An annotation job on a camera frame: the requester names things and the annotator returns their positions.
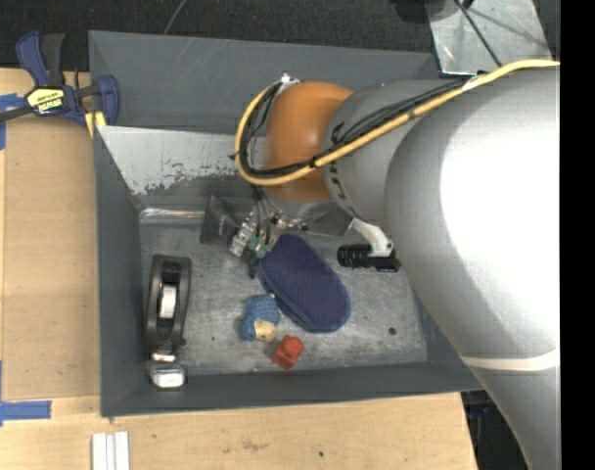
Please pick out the grey metal bin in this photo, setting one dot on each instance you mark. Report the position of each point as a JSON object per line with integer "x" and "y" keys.
{"x": 214, "y": 282}

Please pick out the blue and tan knitted toy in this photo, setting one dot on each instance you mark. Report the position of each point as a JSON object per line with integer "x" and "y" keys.
{"x": 259, "y": 317}

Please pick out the dark blue cloth pouch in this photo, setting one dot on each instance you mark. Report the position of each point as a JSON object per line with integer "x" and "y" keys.
{"x": 307, "y": 287}

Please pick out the black tape dispenser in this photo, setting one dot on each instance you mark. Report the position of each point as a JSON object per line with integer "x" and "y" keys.
{"x": 156, "y": 311}

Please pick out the small red block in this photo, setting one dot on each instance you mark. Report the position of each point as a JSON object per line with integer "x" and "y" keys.
{"x": 288, "y": 352}

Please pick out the small white and grey box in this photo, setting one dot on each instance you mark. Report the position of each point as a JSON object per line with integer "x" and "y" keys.
{"x": 168, "y": 376}

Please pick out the pale wood board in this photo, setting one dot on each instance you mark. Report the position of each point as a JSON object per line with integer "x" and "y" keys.
{"x": 48, "y": 262}

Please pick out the black cylinder on white bracket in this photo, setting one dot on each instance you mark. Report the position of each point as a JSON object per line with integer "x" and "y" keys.
{"x": 361, "y": 255}

